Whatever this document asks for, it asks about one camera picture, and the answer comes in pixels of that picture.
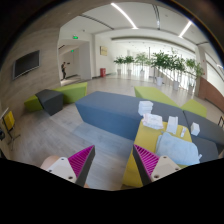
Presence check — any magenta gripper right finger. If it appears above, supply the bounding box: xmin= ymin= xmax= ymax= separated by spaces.
xmin=133 ymin=144 xmax=180 ymax=185

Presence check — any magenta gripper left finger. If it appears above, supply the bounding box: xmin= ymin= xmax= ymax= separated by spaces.
xmin=41 ymin=145 xmax=95 ymax=187

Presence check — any light blue towel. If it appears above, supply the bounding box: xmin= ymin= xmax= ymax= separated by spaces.
xmin=156 ymin=132 xmax=202 ymax=166

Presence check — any crumpled white towel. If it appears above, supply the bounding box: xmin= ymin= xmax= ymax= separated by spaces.
xmin=142 ymin=113 xmax=164 ymax=130

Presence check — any yellow table block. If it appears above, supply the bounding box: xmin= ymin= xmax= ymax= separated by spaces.
xmin=123 ymin=122 xmax=192 ymax=187

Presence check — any white paper bag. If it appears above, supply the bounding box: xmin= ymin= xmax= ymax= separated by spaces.
xmin=166 ymin=116 xmax=178 ymax=134

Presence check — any small white bottle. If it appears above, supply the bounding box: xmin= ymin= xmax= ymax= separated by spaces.
xmin=180 ymin=127 xmax=187 ymax=138

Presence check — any small white box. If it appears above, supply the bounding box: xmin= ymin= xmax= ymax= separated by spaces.
xmin=191 ymin=122 xmax=200 ymax=136

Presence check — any stack of white towels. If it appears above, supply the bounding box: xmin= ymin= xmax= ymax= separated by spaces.
xmin=138 ymin=101 xmax=153 ymax=116

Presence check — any large blue sofa block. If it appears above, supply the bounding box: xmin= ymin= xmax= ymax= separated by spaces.
xmin=75 ymin=91 xmax=224 ymax=162

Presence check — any dark grey seat block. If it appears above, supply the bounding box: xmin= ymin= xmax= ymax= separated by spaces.
xmin=36 ymin=89 xmax=63 ymax=116

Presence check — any green bench right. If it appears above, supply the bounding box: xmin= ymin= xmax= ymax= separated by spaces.
xmin=134 ymin=86 xmax=207 ymax=118

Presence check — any green bench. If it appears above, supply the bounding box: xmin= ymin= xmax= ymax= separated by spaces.
xmin=24 ymin=82 xmax=87 ymax=112
xmin=134 ymin=86 xmax=207 ymax=118

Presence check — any green bench left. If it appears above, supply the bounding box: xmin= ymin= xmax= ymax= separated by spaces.
xmin=24 ymin=82 xmax=87 ymax=112

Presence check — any yellow chair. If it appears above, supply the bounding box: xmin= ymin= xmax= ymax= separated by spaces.
xmin=3 ymin=111 xmax=19 ymax=142

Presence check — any red trash bin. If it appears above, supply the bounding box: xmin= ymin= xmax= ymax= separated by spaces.
xmin=100 ymin=68 xmax=106 ymax=77

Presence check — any person in black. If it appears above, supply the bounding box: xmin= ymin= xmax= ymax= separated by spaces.
xmin=61 ymin=62 xmax=67 ymax=80

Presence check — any potted green plant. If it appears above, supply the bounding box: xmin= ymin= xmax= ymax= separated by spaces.
xmin=185 ymin=59 xmax=204 ymax=95
xmin=135 ymin=52 xmax=149 ymax=76
xmin=169 ymin=49 xmax=185 ymax=90
xmin=114 ymin=56 xmax=125 ymax=75
xmin=124 ymin=56 xmax=134 ymax=75
xmin=151 ymin=51 xmax=170 ymax=86

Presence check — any wall-mounted black television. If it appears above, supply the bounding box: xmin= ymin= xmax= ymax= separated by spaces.
xmin=13 ymin=50 xmax=40 ymax=79

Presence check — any framed wall picture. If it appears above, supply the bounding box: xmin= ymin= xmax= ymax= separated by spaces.
xmin=100 ymin=46 xmax=108 ymax=56

